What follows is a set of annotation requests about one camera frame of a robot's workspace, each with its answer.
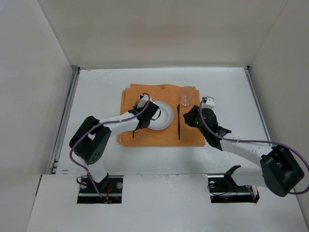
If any orange cloth placemat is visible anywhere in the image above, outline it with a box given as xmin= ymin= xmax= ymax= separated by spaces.
xmin=117 ymin=84 xmax=205 ymax=147

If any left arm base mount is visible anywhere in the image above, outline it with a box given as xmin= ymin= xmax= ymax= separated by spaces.
xmin=76 ymin=175 xmax=124 ymax=204

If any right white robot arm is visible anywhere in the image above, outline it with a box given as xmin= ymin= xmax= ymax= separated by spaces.
xmin=183 ymin=105 xmax=305 ymax=197

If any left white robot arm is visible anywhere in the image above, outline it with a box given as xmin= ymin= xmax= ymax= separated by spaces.
xmin=69 ymin=94 xmax=160 ymax=194

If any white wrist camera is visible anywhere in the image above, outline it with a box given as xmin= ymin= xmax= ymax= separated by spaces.
xmin=137 ymin=94 xmax=152 ymax=109
xmin=201 ymin=96 xmax=215 ymax=109

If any black plastic knife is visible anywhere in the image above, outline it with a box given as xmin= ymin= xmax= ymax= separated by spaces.
xmin=177 ymin=104 xmax=181 ymax=140

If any purple cable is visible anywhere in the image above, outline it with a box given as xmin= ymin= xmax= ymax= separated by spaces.
xmin=69 ymin=92 xmax=153 ymax=199
xmin=199 ymin=96 xmax=309 ymax=195

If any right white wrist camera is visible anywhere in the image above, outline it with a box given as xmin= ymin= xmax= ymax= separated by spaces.
xmin=201 ymin=96 xmax=215 ymax=109

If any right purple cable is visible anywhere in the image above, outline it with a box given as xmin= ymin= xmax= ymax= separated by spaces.
xmin=199 ymin=96 xmax=309 ymax=195

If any left aluminium rail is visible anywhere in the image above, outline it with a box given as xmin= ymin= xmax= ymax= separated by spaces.
xmin=46 ymin=65 xmax=80 ymax=174

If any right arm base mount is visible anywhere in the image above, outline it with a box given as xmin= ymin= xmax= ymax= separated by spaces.
xmin=207 ymin=174 xmax=260 ymax=203

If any black plastic fork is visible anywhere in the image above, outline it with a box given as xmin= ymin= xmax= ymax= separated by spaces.
xmin=132 ymin=100 xmax=140 ymax=138

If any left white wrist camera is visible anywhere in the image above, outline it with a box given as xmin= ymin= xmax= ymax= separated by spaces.
xmin=137 ymin=94 xmax=152 ymax=109

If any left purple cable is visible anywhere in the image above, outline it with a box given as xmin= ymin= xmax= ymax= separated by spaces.
xmin=69 ymin=92 xmax=153 ymax=199

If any white round plate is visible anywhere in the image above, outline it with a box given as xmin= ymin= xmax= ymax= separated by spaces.
xmin=148 ymin=101 xmax=174 ymax=131

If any right aluminium rail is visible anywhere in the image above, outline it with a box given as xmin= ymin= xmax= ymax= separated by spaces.
xmin=243 ymin=66 xmax=271 ymax=142

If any aluminium rail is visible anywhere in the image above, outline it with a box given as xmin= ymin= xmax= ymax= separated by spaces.
xmin=243 ymin=66 xmax=271 ymax=142
xmin=46 ymin=65 xmax=80 ymax=174

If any clear plastic cup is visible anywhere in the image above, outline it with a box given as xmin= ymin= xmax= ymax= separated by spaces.
xmin=180 ymin=86 xmax=197 ymax=106

